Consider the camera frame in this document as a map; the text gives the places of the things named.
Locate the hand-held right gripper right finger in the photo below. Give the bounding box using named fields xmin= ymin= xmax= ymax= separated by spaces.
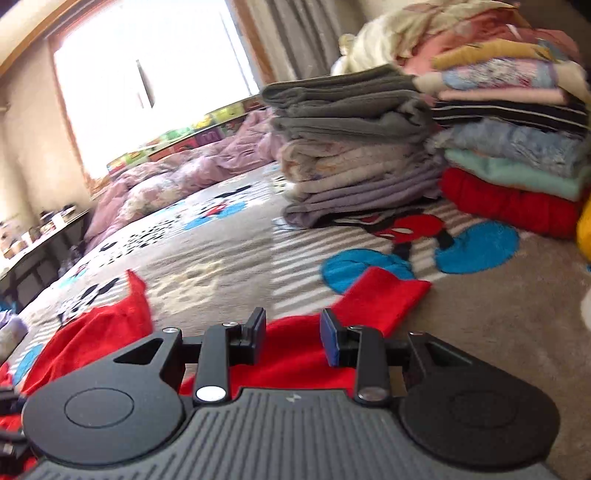
xmin=321 ymin=308 xmax=462 ymax=408

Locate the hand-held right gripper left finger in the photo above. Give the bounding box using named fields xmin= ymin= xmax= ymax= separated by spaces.
xmin=111 ymin=308 xmax=269 ymax=408

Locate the red knit garment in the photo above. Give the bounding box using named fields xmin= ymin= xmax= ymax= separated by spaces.
xmin=0 ymin=267 xmax=432 ymax=472

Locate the stack of folded grey clothes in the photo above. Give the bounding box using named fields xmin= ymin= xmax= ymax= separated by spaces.
xmin=261 ymin=65 xmax=446 ymax=229

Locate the stack of folded colourful clothes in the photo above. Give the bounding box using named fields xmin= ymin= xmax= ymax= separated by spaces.
xmin=413 ymin=37 xmax=591 ymax=241

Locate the pale lilac cloth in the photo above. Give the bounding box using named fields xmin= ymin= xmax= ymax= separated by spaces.
xmin=0 ymin=309 xmax=29 ymax=365

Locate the cartoon printed blanket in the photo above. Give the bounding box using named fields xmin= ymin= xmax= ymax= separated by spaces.
xmin=0 ymin=161 xmax=591 ymax=480

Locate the dark side table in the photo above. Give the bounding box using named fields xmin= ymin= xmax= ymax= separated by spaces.
xmin=0 ymin=208 xmax=90 ymax=315

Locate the cluster of small jars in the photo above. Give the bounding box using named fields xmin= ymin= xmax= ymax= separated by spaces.
xmin=0 ymin=205 xmax=77 ymax=259

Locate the pink floral quilt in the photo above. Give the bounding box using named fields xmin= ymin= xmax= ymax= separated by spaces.
xmin=83 ymin=108 xmax=284 ymax=252

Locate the colourful printed panel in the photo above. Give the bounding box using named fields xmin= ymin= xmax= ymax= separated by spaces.
xmin=106 ymin=95 xmax=269 ymax=174

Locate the yellow cloth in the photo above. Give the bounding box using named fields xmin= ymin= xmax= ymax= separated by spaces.
xmin=575 ymin=196 xmax=591 ymax=273

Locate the grey curtain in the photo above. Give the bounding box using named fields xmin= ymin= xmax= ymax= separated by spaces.
xmin=231 ymin=0 xmax=370 ymax=86

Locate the cream crumpled blanket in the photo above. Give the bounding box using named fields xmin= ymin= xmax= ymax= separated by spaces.
xmin=330 ymin=0 xmax=532 ymax=77

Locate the bright window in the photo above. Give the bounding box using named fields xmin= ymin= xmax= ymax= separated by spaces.
xmin=48 ymin=0 xmax=262 ymax=181

